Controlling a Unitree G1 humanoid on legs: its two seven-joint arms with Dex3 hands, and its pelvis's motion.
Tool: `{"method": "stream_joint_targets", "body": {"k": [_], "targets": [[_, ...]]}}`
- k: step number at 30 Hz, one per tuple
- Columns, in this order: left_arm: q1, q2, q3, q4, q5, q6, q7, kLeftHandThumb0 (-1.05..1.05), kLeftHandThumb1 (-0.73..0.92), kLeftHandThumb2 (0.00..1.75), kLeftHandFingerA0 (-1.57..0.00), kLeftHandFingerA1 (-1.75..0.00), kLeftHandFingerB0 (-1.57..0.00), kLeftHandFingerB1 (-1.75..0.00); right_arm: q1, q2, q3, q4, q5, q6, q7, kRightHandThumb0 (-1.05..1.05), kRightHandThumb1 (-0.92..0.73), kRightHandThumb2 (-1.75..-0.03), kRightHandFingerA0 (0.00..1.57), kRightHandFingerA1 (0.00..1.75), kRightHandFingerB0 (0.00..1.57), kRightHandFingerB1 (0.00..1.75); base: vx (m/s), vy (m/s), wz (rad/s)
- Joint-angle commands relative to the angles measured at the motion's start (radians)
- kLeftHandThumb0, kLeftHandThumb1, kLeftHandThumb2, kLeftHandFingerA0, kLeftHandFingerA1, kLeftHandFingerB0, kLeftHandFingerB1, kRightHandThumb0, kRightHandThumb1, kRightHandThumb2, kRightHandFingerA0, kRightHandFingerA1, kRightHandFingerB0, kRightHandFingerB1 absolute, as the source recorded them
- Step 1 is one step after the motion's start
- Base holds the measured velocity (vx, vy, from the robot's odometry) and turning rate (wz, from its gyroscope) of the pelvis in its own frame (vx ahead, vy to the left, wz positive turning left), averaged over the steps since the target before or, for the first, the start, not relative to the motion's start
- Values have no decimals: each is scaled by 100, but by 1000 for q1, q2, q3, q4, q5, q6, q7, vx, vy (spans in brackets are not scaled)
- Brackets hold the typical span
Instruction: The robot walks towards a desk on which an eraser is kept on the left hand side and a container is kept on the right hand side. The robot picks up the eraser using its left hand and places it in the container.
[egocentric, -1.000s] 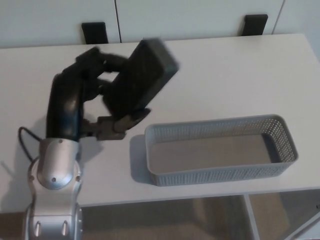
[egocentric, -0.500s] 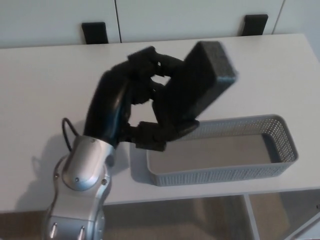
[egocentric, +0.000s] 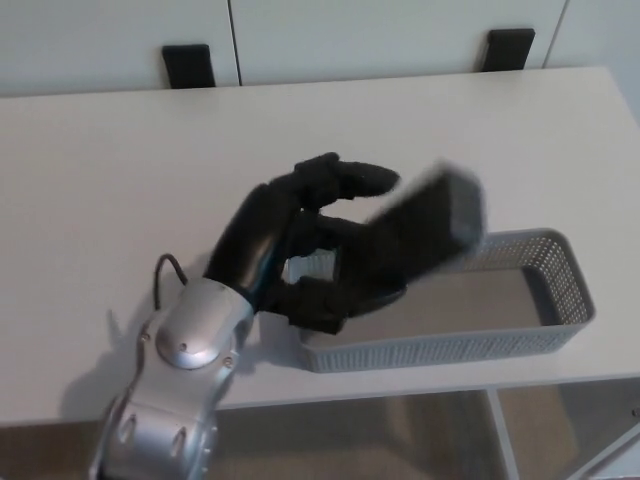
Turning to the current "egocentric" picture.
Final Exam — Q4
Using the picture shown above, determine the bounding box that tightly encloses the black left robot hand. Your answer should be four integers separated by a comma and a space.
204, 151, 409, 336

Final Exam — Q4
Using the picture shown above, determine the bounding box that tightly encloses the black whiteboard eraser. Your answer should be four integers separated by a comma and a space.
344, 158, 487, 314

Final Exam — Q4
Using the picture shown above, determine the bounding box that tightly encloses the grey perforated plastic container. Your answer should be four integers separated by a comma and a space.
286, 227, 598, 375

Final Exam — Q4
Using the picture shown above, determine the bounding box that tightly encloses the white cabinet with doors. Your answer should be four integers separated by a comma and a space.
0, 0, 640, 99

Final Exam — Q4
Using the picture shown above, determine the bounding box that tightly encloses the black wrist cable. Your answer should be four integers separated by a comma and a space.
151, 254, 190, 312

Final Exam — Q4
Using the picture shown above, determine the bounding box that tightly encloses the white desk with metal frame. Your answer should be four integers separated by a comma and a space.
0, 66, 640, 480

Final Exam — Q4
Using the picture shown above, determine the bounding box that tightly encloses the black cabinet door handle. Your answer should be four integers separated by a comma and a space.
161, 43, 218, 89
481, 28, 537, 73

